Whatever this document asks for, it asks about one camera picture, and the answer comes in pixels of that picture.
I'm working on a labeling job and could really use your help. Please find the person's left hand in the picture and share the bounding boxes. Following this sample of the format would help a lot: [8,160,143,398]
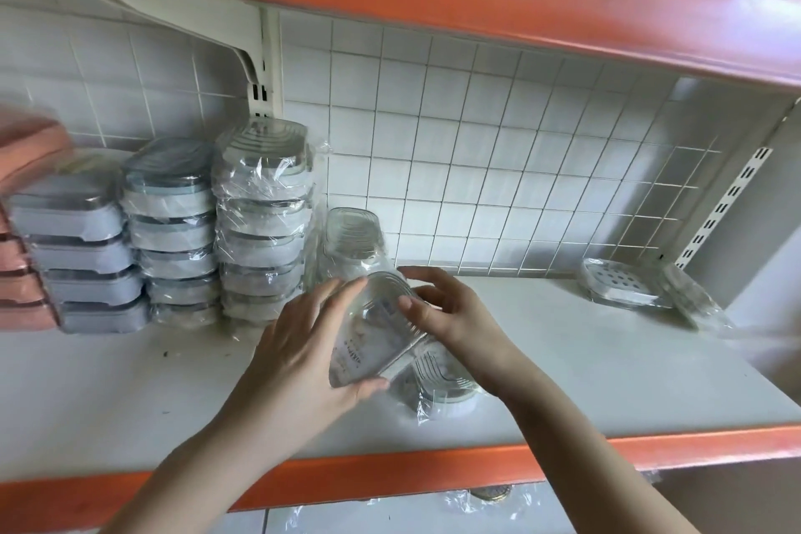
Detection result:
[228,277,390,459]

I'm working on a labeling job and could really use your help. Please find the person's right hand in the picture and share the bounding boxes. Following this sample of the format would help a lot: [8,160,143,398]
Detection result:
[397,266,521,398]

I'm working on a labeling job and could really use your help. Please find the person's left forearm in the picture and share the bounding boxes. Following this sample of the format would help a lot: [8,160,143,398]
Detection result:
[103,403,298,534]

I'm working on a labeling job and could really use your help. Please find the person's right forearm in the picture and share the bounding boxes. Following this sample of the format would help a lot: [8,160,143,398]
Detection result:
[493,357,703,534]

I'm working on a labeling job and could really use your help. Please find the white wrapped soap dish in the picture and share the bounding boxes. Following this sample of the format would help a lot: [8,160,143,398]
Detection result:
[212,117,331,204]
[221,290,302,323]
[216,229,309,269]
[214,196,315,238]
[219,261,305,298]

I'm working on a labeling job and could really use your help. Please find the clear plastic wrapped goods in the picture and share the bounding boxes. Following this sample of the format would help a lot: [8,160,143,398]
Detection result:
[366,482,542,534]

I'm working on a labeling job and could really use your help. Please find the pale green soap dish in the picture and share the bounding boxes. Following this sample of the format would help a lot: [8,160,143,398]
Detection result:
[121,137,218,222]
[146,274,222,307]
[128,211,218,253]
[150,301,224,328]
[136,246,220,280]

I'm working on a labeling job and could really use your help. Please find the clear dotted soap dish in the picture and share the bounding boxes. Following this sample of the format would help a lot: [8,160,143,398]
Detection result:
[577,256,678,310]

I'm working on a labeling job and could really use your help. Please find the blue-grey soap dish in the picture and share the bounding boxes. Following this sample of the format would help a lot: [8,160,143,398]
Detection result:
[43,267,145,306]
[8,171,124,240]
[28,235,135,275]
[59,297,151,335]

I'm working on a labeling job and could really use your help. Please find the white wire grid panel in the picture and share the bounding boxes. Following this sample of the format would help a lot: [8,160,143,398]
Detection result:
[280,13,730,279]

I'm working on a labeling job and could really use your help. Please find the white slotted upright rail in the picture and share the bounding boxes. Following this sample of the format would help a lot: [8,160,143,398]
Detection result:
[672,113,791,272]
[247,5,284,119]

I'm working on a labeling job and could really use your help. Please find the white shelf bracket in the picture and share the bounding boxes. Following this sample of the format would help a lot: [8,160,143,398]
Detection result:
[45,0,265,85]

